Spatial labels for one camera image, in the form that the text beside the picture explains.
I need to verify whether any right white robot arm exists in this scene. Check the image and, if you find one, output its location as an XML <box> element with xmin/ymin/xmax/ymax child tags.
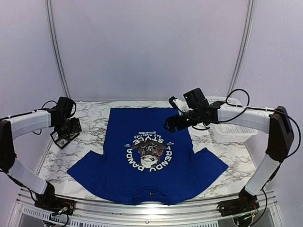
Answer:
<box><xmin>163</xmin><ymin>88</ymin><xmax>297</xmax><ymax>215</ymax></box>

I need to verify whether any black brooch display box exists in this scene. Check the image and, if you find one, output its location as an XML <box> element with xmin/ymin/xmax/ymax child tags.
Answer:
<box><xmin>65</xmin><ymin>129</ymin><xmax>81</xmax><ymax>141</ymax></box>

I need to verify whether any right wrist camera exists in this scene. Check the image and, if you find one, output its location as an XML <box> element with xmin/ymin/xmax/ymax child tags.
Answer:
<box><xmin>169</xmin><ymin>96</ymin><xmax>189</xmax><ymax>115</ymax></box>

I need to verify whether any right aluminium corner post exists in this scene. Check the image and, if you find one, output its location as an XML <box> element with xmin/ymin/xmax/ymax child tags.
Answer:
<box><xmin>227</xmin><ymin>0</ymin><xmax>255</xmax><ymax>94</ymax></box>

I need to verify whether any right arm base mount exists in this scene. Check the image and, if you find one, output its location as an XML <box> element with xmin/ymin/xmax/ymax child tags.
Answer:
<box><xmin>217</xmin><ymin>197</ymin><xmax>259</xmax><ymax>217</ymax></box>

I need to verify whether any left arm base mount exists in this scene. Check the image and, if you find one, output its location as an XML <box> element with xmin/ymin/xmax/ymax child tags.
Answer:
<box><xmin>35</xmin><ymin>194</ymin><xmax>75</xmax><ymax>216</ymax></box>

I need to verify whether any blue printed t-shirt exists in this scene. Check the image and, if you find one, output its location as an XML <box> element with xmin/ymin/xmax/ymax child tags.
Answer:
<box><xmin>68</xmin><ymin>108</ymin><xmax>228</xmax><ymax>205</ymax></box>

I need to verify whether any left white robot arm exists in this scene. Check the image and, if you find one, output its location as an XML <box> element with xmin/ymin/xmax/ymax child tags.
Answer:
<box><xmin>0</xmin><ymin>96</ymin><xmax>81</xmax><ymax>210</ymax></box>

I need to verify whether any aluminium front rail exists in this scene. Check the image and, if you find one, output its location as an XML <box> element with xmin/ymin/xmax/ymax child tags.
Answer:
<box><xmin>14</xmin><ymin>186</ymin><xmax>279</xmax><ymax>227</ymax></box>

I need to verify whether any left aluminium corner post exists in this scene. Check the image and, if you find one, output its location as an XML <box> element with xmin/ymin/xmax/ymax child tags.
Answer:
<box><xmin>45</xmin><ymin>0</ymin><xmax>71</xmax><ymax>98</ymax></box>

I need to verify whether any aluminium corner post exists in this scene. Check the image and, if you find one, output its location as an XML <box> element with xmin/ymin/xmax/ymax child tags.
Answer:
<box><xmin>227</xmin><ymin>0</ymin><xmax>255</xmax><ymax>94</ymax></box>
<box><xmin>45</xmin><ymin>0</ymin><xmax>71</xmax><ymax>98</ymax></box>

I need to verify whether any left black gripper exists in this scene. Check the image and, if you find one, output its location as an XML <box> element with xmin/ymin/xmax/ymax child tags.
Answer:
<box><xmin>55</xmin><ymin>117</ymin><xmax>81</xmax><ymax>138</ymax></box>

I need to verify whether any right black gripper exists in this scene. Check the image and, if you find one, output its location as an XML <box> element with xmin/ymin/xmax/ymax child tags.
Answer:
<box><xmin>164</xmin><ymin>108</ymin><xmax>202</xmax><ymax>133</ymax></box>

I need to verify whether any white plastic basket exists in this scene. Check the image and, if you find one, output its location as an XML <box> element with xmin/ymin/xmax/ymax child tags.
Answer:
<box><xmin>206</xmin><ymin>96</ymin><xmax>258</xmax><ymax>143</ymax></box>

